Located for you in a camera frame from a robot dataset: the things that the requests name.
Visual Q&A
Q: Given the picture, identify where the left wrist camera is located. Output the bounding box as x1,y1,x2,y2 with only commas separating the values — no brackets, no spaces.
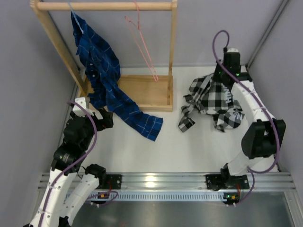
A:
71,97,92,117

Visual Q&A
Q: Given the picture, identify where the wooden clothes rack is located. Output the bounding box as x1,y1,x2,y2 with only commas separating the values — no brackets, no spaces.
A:
30,0,178,112

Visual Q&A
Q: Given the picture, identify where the pink wire hanger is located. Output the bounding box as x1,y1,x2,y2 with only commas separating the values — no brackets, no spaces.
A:
125,0,159,83

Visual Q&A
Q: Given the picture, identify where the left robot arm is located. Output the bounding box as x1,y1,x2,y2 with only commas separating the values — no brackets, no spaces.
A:
27,108,114,227

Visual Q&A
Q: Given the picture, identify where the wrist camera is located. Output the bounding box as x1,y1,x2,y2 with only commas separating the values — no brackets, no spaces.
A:
224,47,239,53
71,97,92,117

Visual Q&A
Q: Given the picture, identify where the black white checkered shirt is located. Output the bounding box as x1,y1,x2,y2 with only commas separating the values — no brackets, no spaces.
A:
178,74,245,132

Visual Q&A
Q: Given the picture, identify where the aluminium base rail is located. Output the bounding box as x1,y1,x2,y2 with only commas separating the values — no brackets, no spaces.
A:
37,172,295,191

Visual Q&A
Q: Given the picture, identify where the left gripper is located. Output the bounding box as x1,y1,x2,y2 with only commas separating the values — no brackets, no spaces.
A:
79,106,113,149

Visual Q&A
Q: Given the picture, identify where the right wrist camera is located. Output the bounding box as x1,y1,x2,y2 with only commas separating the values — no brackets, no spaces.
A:
224,47,239,53

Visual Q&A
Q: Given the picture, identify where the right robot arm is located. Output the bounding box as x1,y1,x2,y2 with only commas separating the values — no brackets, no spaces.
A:
214,48,286,189

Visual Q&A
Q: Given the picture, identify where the white slotted cable duct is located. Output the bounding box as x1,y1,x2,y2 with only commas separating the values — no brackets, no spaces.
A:
86,192,228,201

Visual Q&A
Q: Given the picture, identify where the light blue hanger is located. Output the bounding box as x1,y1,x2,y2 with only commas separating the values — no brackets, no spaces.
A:
68,1,84,34

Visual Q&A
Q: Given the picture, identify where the blue plaid shirt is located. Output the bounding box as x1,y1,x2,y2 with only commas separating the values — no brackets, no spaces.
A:
71,14,163,141

